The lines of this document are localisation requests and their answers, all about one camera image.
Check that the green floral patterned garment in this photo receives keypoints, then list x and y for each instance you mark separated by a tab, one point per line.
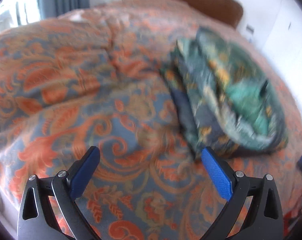
223	98

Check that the grey wall panel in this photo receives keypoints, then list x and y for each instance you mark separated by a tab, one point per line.
249	29

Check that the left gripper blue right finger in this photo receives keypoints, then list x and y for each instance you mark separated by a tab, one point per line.
264	219

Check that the orange paisley bedspread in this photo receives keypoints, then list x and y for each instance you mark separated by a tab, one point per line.
91	77

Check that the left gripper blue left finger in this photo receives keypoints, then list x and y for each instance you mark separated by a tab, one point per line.
36	217

